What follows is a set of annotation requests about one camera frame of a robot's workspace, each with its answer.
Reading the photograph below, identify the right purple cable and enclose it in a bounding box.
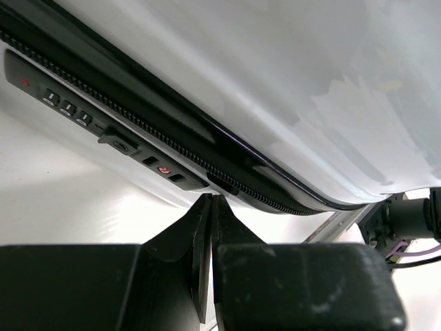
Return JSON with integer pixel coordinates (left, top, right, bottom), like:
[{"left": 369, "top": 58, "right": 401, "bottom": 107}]
[{"left": 385, "top": 241, "right": 441, "bottom": 265}]

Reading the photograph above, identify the aluminium rail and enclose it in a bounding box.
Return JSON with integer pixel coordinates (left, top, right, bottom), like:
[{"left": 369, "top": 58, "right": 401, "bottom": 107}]
[{"left": 303, "top": 210, "right": 362, "bottom": 243}]

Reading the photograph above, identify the small space-print suitcase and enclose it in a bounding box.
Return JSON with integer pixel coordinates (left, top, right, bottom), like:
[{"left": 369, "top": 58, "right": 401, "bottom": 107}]
[{"left": 1, "top": 1, "right": 440, "bottom": 216}]

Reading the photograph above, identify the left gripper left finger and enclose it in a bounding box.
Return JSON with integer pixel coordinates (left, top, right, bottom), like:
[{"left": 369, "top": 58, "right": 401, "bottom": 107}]
[{"left": 1, "top": 194, "right": 212, "bottom": 330}]

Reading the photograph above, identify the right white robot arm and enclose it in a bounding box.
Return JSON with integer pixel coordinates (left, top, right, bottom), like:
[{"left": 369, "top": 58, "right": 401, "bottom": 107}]
[{"left": 358, "top": 188, "right": 440, "bottom": 271}]

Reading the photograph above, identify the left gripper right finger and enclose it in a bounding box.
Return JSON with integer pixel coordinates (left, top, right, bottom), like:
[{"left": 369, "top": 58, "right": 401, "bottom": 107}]
[{"left": 212, "top": 195, "right": 407, "bottom": 330}]

